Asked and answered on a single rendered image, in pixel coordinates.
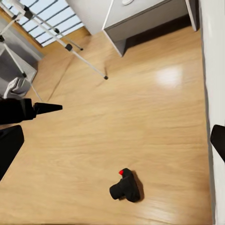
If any digital camera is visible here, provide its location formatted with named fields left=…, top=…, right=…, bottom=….
left=109, top=168, right=141, bottom=203

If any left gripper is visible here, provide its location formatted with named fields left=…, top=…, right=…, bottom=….
left=0, top=98, right=63, bottom=125

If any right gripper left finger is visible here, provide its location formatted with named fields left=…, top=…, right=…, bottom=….
left=0, top=125, right=24, bottom=181

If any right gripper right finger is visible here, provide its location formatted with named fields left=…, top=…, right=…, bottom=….
left=210, top=125, right=225, bottom=162

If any camera tripod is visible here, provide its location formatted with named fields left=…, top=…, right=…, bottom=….
left=0, top=0, right=108, bottom=82

